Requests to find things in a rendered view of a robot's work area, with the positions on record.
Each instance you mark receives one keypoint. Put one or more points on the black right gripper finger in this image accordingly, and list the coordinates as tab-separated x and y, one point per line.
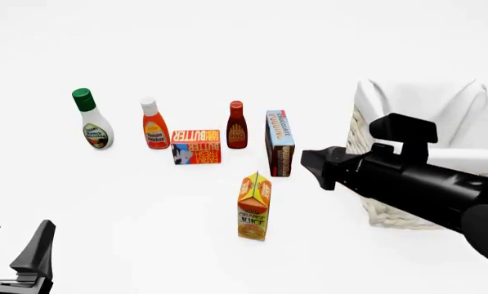
313	162

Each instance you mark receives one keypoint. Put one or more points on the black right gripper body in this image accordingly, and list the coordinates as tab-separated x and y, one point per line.
343	168

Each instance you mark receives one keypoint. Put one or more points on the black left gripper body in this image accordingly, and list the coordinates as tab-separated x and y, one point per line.
19	286

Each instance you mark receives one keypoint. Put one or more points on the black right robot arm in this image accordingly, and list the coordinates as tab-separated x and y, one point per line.
431	190

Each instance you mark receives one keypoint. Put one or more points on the orange juice carton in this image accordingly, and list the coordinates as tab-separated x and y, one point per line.
253	211

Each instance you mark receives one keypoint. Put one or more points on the white cloth basket liner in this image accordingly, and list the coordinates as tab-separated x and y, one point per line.
460	122

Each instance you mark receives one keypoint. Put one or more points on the chocolate pudding box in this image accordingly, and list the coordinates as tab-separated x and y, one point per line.
280	144

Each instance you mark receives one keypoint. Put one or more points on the dark red BBQ sauce bottle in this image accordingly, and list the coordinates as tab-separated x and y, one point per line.
237	131

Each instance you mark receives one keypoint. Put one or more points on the red butter box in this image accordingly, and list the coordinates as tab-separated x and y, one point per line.
196	147

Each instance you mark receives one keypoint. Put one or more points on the ranch dressing bottle green cap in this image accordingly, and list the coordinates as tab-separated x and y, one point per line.
96	128

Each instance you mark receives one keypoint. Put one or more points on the tomato ketchup bottle white cap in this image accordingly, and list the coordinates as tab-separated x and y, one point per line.
155	131

